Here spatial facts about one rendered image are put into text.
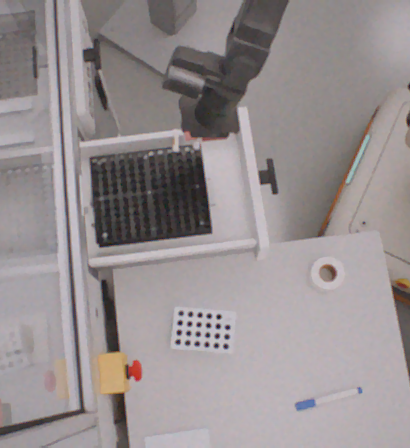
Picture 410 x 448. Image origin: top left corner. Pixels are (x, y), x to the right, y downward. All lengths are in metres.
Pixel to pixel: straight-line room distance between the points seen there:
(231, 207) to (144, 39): 1.24
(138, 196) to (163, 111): 1.09
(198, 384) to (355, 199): 0.86
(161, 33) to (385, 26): 0.89
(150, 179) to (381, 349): 0.58
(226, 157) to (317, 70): 1.15
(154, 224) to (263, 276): 0.27
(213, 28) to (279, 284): 1.32
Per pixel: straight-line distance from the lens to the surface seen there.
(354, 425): 1.24
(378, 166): 1.88
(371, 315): 1.26
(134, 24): 2.35
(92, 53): 1.26
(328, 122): 2.21
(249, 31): 0.85
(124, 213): 1.12
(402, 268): 1.81
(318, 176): 2.12
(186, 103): 1.00
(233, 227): 1.17
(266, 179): 1.12
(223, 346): 1.20
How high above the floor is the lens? 1.96
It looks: 75 degrees down
